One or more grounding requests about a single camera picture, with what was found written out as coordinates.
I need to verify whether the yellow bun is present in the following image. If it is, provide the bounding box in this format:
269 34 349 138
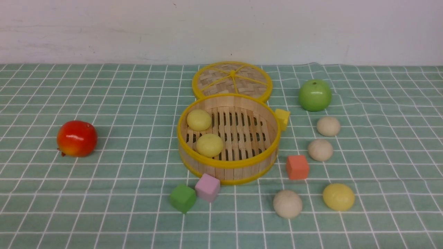
196 134 224 158
323 183 355 211
187 109 212 132

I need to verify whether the white bun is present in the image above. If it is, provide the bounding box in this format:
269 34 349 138
273 190 303 219
308 139 334 162
316 116 341 137

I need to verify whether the white bun bottom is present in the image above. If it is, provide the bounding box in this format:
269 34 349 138
273 190 303 219

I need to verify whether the bamboo steamer tray yellow rim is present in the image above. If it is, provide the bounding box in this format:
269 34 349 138
176 94 282 185

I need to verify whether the woven bamboo steamer lid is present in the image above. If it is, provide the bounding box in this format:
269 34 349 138
191 61 273 103

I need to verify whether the yellow cube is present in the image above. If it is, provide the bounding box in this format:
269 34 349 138
275 109 290 131

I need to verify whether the pink cube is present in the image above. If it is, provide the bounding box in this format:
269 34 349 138
195 173 220 202

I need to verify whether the green cube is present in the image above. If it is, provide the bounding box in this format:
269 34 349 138
170 183 197 214

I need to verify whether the orange cube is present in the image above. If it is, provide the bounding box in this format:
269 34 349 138
286 155 310 180

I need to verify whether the green apple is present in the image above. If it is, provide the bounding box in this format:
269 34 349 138
299 79 332 112

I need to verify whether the green checkered tablecloth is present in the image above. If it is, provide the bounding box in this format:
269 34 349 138
0 63 443 249

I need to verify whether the red pomegranate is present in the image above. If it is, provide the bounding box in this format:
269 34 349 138
57 120 98 157

